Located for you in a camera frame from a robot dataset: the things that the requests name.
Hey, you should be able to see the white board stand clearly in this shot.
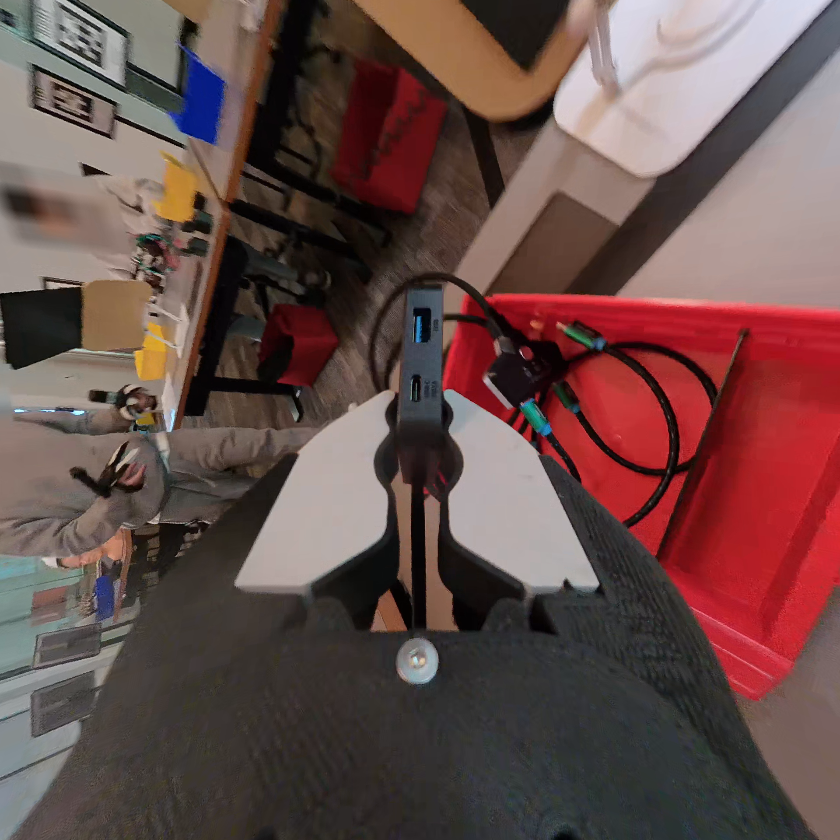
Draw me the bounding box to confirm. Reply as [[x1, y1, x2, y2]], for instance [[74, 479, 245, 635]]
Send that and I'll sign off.
[[554, 0, 837, 179]]

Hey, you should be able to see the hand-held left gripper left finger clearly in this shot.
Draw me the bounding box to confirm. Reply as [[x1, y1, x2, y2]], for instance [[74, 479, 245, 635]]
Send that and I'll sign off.
[[234, 390, 400, 598]]

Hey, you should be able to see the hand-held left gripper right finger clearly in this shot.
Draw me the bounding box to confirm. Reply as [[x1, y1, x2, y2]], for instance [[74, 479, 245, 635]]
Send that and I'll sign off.
[[436, 390, 600, 597]]

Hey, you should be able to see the thick black braided hdmi cable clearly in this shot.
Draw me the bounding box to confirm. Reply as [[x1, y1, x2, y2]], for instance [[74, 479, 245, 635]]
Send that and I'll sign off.
[[554, 320, 719, 529]]

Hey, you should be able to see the wooden office desk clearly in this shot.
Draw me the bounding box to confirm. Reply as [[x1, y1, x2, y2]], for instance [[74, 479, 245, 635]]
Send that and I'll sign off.
[[157, 0, 395, 427]]

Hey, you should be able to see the framed marker poster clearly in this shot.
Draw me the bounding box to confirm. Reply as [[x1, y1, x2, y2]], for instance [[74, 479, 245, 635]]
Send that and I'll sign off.
[[29, 0, 131, 86], [29, 66, 118, 139]]

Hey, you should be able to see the dark grey usb hub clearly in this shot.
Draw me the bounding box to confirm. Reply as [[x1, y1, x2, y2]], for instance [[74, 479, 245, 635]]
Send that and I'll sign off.
[[369, 272, 567, 634]]

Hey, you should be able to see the thin black braided hdmi cable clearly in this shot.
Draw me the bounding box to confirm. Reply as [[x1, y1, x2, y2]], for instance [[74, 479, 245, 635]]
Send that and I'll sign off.
[[518, 354, 680, 483]]

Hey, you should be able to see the blue plastic bin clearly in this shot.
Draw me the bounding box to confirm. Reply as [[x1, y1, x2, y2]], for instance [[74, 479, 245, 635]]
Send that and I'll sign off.
[[169, 45, 227, 145]]

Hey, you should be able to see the red plastic bin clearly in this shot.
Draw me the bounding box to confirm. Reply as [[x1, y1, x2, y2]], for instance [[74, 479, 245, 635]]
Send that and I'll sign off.
[[443, 294, 840, 702]]

